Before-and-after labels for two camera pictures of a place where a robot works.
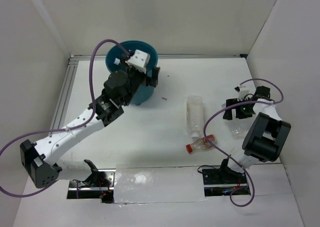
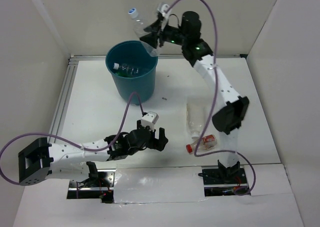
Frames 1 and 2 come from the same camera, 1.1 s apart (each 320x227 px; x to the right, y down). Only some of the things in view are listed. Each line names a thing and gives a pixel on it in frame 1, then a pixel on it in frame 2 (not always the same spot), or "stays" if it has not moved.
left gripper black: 150,81 to 158,144
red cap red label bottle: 201,143 stays
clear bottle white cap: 238,131 to 139,25
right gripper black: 228,114 to 152,38
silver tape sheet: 143,183 stays
